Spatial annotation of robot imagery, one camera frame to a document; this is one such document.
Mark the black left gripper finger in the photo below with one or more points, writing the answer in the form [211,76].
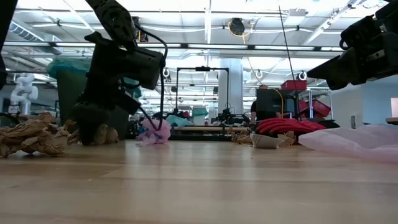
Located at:
[90,124]

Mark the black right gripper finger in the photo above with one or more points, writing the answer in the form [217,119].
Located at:
[339,67]
[334,85]

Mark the brown paper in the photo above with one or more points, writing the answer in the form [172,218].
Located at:
[241,137]
[287,138]
[107,134]
[34,137]

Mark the dark grey trash bin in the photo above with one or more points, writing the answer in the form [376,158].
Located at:
[70,102]

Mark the pink plastic bag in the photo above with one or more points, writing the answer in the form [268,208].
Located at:
[351,141]

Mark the pink plastic wad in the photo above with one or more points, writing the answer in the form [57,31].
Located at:
[155,132]

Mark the white paper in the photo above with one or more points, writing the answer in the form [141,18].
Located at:
[265,141]

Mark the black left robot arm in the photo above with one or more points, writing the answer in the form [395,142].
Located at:
[115,21]

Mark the black tabletop robot arm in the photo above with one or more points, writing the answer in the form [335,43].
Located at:
[230,118]

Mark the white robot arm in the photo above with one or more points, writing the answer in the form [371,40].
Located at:
[23,90]

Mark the red plastic crate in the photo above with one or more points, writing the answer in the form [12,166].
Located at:
[293,85]
[320,108]

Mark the metal shelf rack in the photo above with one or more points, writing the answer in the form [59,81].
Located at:
[311,102]

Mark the red and black work glove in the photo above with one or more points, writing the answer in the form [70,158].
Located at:
[286,126]

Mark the black computer monitor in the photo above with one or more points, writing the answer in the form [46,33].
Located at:
[269,101]

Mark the wooden desk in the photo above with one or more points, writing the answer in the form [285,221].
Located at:
[392,120]

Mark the person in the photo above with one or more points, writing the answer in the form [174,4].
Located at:
[253,109]

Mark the small teal-lined bin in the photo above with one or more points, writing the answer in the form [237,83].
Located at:
[199,115]

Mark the long wooden bench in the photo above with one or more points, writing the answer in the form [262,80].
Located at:
[202,128]

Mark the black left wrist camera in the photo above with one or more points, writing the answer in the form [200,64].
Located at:
[130,102]

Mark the grey wall panel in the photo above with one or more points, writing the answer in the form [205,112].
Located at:
[355,120]

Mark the black camera rig frame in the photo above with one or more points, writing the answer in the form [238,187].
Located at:
[202,68]

